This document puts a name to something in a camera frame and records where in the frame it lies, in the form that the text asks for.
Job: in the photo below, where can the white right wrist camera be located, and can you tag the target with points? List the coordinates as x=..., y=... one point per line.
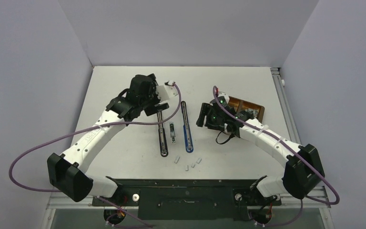
x=223, y=96

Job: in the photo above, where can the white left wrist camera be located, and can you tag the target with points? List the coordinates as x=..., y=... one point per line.
x=166, y=91

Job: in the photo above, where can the pile of staple strips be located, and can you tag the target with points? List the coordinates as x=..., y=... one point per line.
x=253, y=112

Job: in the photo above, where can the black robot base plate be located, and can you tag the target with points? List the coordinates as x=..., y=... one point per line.
x=190, y=199

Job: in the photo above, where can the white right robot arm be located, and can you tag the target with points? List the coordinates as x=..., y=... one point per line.
x=303, y=169

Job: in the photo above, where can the aluminium side rail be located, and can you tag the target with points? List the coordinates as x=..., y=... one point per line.
x=321, y=192

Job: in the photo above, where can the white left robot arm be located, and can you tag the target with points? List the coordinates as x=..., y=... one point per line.
x=67, y=171

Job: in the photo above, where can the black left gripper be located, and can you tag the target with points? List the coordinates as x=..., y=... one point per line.
x=155, y=106

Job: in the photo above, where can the black stapler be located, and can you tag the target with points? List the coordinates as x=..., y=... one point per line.
x=162, y=136

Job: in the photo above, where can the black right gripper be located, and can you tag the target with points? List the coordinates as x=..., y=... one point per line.
x=208, y=109

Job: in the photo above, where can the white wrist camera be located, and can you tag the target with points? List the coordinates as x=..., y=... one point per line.
x=223, y=96
x=166, y=91

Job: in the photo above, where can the brown wooden tray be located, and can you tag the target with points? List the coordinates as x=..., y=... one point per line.
x=240, y=104

